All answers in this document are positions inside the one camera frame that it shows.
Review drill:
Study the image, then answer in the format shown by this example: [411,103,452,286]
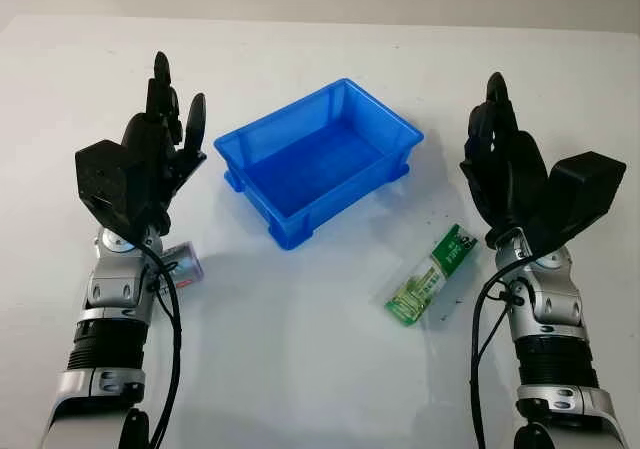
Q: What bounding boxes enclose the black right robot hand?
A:
[459,71,552,243]

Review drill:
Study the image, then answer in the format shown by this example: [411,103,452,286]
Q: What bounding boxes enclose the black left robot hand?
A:
[118,51,209,236]

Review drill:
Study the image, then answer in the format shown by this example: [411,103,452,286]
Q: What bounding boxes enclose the silver cylindrical can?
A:
[158,240,207,288]

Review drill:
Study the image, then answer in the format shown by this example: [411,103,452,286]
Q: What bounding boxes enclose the green printed packet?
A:
[383,223,479,326]

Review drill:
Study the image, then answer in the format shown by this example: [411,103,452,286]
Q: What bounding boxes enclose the blue plastic tray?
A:
[213,77,426,252]

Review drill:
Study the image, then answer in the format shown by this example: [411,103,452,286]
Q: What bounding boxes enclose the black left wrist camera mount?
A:
[74,138,137,231]

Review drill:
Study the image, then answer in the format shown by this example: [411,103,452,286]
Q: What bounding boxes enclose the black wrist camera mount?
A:
[528,152,628,259]
[74,138,137,231]

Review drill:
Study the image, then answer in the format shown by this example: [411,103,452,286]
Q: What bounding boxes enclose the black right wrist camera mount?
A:
[528,152,628,259]

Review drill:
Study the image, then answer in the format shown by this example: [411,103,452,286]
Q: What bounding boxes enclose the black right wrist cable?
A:
[469,227,532,449]

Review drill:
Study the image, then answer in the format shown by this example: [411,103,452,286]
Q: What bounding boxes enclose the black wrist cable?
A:
[133,236,183,449]
[469,227,532,449]

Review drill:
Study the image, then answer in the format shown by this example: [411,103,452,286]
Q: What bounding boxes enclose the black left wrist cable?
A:
[133,236,183,449]

